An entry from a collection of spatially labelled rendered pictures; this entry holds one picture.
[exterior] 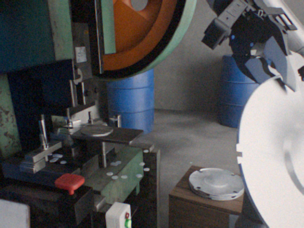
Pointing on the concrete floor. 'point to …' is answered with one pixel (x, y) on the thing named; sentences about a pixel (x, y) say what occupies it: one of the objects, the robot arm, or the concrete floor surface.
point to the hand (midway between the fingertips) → (285, 87)
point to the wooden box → (198, 207)
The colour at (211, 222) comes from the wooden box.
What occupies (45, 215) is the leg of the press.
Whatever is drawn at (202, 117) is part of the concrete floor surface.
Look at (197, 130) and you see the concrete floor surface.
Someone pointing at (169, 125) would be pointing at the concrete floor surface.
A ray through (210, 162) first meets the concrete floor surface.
